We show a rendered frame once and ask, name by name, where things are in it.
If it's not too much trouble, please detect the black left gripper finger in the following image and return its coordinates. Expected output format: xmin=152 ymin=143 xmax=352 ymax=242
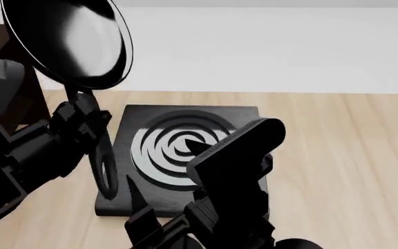
xmin=51 ymin=101 xmax=79 ymax=125
xmin=73 ymin=91 xmax=113 ymax=137

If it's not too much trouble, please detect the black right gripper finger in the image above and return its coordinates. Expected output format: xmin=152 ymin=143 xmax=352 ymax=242
xmin=124 ymin=173 xmax=162 ymax=243
xmin=184 ymin=138 xmax=218 ymax=157

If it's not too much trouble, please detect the black frying pan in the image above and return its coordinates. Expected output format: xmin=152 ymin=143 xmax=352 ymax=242
xmin=0 ymin=0 xmax=134 ymax=202

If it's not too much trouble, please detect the black electric stove burner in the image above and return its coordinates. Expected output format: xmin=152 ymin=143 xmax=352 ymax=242
xmin=94 ymin=104 xmax=272 ymax=219

